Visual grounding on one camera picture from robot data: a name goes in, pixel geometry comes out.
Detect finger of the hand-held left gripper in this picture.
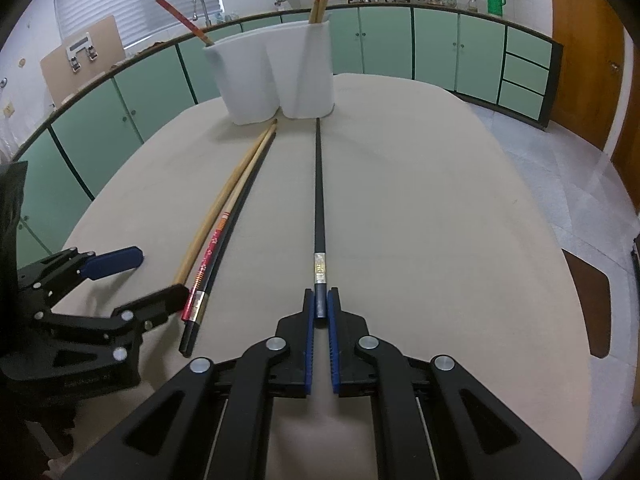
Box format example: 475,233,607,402
111,283,191,335
16,246,146,311

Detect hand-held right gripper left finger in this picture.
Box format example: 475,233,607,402
62,287,317,480

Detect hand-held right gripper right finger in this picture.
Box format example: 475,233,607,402
326,287,583,480

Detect black chopstick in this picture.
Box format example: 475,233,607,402
178,130,277,356
313,118,329,320

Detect plain wooden chopstick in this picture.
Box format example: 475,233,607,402
171,118,279,287

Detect white plastic utensil holder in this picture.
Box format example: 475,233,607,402
202,14,336,126

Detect brown board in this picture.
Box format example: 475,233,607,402
40,15,126,106

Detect white device on board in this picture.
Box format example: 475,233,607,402
66,32,98,75

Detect brown chair seat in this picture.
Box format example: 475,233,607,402
561,248,612,359

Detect green base cabinets with counter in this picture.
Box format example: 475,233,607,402
0,2,563,261

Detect wooden door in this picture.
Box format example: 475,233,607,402
545,0,626,153

